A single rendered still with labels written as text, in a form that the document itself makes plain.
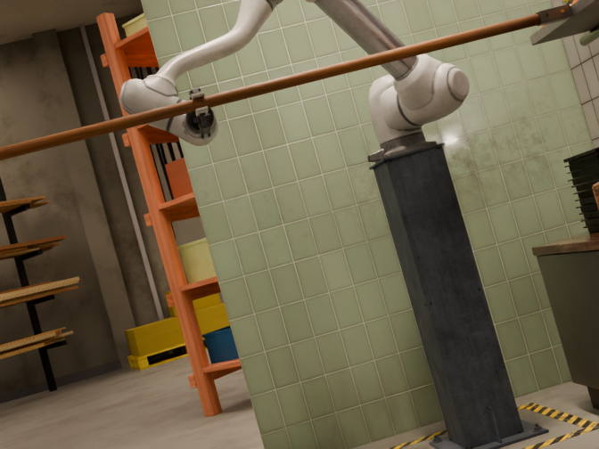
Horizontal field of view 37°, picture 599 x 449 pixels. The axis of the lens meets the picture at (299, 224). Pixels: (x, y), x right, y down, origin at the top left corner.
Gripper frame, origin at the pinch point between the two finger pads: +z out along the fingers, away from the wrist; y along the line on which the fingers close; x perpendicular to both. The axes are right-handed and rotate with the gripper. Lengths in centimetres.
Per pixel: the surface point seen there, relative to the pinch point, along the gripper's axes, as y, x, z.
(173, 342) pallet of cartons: 104, 61, -848
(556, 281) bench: 74, -100, -61
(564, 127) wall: 23, -146, -122
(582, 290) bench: 77, -100, -43
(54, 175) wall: -141, 156, -963
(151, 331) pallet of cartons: 84, 82, -842
